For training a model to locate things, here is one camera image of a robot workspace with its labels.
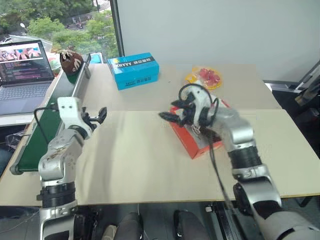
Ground blue shoebox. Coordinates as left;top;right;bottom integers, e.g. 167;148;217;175
107;52;161;91

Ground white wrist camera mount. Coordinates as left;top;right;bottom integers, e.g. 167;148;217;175
56;97;97;140
186;84;214;126

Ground black table frame bracket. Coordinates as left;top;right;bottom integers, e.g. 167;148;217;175
204;201;241;240

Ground green conveyor belt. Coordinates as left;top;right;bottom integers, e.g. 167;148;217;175
9;53;92;176

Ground yellow plastic bag red contents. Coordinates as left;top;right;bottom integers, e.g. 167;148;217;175
184;65;224;91

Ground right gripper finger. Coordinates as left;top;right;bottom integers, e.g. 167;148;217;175
158;111;182;125
170;99;191;108

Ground red green round toy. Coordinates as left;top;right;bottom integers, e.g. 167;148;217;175
47;51;63;77

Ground grey open laptop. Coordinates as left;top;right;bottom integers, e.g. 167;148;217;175
0;39;56;117

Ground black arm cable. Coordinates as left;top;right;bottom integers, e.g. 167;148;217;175
33;105;58;146
178;83;238;216

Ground brown spotted plush toy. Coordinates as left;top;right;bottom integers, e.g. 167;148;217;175
59;49;85;76

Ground light blue bin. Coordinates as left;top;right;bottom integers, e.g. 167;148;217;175
90;52;104;65

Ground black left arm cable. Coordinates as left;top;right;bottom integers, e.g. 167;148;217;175
33;105;58;146

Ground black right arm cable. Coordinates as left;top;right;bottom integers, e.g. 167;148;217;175
178;83;238;216

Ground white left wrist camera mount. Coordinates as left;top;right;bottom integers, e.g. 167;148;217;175
56;97;97;140

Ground clear plastic bag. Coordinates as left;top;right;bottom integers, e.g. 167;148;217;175
4;131;29;151

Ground dark window frame post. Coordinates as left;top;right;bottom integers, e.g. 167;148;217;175
109;0;126;59

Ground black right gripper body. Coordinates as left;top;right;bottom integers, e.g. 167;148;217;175
176;101;201;129

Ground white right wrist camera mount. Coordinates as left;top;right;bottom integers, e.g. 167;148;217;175
186;84;214;126

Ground orange shoebox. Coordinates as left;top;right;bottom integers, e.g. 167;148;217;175
169;99;227;160

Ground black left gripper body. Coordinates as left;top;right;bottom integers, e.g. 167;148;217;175
80;109;100;131

